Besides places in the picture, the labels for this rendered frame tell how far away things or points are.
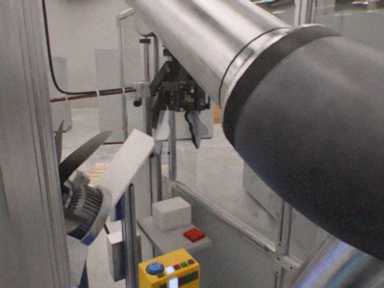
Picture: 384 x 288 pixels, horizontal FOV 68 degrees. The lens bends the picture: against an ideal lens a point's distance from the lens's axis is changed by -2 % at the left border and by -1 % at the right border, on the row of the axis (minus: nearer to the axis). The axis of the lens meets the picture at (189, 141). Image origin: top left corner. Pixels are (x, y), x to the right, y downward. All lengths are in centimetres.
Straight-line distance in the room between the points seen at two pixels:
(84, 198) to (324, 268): 97
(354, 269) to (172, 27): 27
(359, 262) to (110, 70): 627
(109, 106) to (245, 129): 634
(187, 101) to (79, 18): 1283
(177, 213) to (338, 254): 120
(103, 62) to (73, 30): 696
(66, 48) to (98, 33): 141
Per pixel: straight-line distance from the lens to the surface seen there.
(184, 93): 54
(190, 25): 23
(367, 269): 31
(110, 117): 652
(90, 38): 1319
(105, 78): 644
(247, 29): 20
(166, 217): 145
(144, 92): 146
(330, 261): 33
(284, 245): 111
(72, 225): 92
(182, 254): 98
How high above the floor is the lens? 164
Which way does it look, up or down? 14 degrees down
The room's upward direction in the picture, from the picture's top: straight up
